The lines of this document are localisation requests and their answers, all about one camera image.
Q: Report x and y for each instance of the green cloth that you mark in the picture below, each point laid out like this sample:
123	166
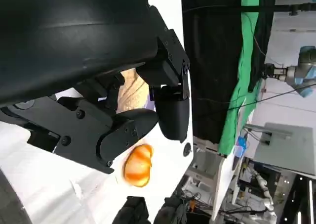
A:
237	98

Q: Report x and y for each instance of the lilac plate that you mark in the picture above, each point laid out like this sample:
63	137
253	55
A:
151	96

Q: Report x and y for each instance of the beige towel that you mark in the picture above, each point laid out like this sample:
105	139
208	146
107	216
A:
133	93

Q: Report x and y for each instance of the grey box machine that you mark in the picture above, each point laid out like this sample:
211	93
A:
286	147

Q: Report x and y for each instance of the orange and white bread roll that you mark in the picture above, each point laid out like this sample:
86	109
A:
138	167

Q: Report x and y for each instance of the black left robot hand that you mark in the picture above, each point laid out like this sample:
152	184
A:
74	36

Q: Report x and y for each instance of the large black table grommet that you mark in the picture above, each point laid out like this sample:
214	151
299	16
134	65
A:
187	149

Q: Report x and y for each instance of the black horizontal pole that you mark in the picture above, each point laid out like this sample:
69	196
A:
284	7

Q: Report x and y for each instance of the black backdrop cloth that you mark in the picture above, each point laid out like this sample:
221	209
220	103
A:
212	73

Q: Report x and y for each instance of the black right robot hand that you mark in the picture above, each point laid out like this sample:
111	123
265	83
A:
133	211

